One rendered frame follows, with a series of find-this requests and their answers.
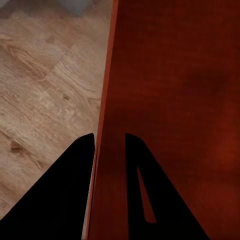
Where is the storage box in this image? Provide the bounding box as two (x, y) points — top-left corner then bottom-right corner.
(85, 0), (240, 240)

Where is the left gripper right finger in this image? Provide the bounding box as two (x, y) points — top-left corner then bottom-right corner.
(125, 133), (210, 240)

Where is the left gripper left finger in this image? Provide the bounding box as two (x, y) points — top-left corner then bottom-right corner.
(0, 133), (96, 240)

